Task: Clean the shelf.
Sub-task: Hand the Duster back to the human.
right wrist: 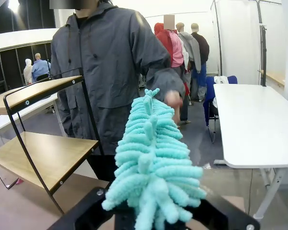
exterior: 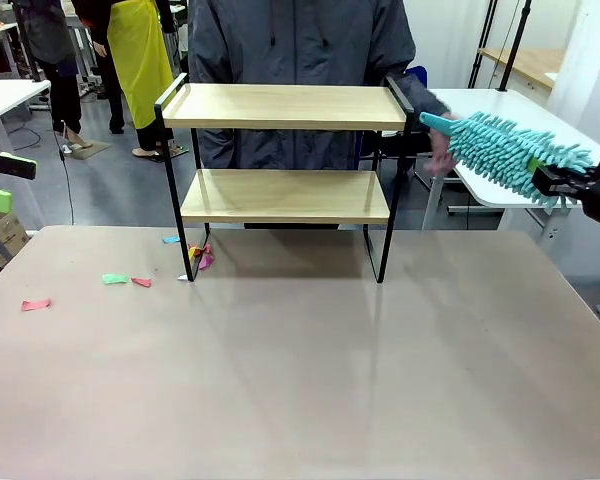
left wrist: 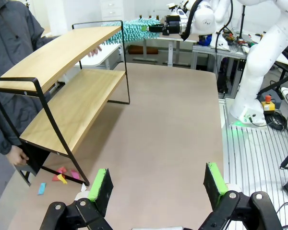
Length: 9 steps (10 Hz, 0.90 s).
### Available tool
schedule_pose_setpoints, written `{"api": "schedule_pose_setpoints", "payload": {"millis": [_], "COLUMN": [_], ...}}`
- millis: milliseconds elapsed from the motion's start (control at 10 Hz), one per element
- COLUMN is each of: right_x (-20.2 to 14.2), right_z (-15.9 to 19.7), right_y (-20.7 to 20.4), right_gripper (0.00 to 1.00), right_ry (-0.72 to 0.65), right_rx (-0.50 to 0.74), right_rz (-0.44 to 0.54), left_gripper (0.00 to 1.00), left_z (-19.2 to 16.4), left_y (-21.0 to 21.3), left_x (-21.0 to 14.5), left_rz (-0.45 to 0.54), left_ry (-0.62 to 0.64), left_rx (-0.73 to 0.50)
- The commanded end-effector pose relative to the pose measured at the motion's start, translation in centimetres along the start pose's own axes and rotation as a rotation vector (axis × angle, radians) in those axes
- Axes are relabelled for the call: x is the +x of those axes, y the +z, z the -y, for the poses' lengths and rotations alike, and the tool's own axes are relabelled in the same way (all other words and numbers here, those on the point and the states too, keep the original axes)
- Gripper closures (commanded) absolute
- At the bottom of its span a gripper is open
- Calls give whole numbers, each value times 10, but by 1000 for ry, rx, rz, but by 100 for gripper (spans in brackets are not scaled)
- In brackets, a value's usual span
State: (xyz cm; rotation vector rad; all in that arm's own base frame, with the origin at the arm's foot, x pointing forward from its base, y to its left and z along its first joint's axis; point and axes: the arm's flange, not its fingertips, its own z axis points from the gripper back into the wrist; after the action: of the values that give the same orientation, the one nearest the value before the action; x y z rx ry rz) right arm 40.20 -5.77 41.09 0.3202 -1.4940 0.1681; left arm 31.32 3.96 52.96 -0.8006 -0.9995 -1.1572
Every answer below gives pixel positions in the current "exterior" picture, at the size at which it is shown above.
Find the teal microfibre duster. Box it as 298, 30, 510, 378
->
419, 111, 595, 210

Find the person's left forearm grey sleeve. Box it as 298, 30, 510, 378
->
403, 73, 452, 121

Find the person's left hand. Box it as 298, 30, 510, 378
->
423, 125, 460, 177

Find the cardboard box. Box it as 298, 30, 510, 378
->
0, 208, 31, 262

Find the white desk with legs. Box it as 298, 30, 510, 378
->
0, 79, 52, 226

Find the white side table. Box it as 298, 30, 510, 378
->
414, 87, 600, 242

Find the grey floor mat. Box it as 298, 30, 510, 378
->
62, 139, 112, 161

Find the person in dark grey clothes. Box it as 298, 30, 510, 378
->
14, 0, 95, 151

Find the wooden background desk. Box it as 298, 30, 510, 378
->
477, 47, 566, 92

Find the black pole stand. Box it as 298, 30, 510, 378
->
498, 0, 532, 93

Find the person in black trousers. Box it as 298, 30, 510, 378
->
95, 49, 127, 135

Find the black office chair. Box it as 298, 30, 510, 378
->
379, 127, 439, 194

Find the black tripod stand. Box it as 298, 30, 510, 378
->
468, 0, 499, 89

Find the person in yellow apron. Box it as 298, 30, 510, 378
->
72, 0, 189, 164

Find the person in grey jacket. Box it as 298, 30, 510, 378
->
187, 0, 417, 231

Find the black floor cable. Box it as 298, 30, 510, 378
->
53, 127, 77, 226

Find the two-tier wooden shelf black frame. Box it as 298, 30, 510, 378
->
153, 73, 415, 284

